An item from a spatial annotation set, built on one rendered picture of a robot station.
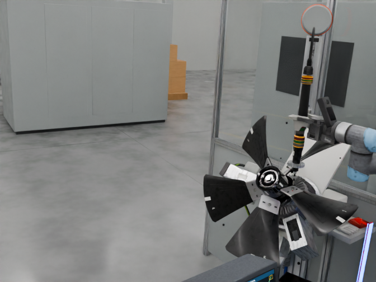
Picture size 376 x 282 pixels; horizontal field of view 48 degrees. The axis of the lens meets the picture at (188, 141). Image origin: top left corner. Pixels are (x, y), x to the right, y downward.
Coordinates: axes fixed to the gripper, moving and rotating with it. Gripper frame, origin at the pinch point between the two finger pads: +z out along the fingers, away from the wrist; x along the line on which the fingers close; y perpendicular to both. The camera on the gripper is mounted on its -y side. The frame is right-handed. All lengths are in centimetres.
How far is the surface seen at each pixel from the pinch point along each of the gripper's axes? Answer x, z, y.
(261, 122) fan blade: 11.1, 27.8, 11.2
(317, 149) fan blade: 9.9, -5.5, 14.9
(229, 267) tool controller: -68, -35, 27
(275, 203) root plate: -3.5, 2.1, 39.4
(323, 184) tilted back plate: 25.5, -0.9, 35.7
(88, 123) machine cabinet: 160, 524, 144
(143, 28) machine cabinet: 253, 511, -9
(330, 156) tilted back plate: 34.7, 3.0, 24.7
